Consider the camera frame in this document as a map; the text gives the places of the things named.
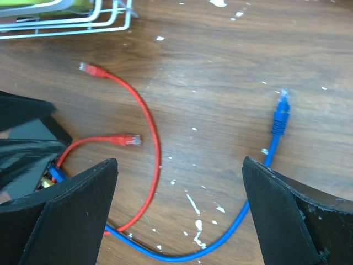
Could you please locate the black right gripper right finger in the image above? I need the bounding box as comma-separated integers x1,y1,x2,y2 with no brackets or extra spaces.
242,157,352,264

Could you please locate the long red ethernet cable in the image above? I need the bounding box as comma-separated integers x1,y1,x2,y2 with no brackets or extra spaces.
51,133,143,183

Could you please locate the short red ethernet cable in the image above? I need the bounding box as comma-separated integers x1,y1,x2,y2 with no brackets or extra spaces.
78,61,162,236

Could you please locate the black network switch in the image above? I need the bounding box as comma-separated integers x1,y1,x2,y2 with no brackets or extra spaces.
1,116,72,203

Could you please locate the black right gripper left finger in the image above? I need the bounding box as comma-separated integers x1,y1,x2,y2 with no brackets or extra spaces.
1,158,118,264

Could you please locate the blue ethernet cable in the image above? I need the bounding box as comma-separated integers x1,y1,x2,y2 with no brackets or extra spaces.
48,88,291,262

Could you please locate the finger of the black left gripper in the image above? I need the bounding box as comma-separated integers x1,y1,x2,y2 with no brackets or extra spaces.
1,91,56,131

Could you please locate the yellow green bowl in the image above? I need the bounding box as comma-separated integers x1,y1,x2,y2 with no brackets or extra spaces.
1,0,94,17

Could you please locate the white wire dish rack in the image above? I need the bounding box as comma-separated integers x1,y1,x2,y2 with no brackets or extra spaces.
1,0,138,40

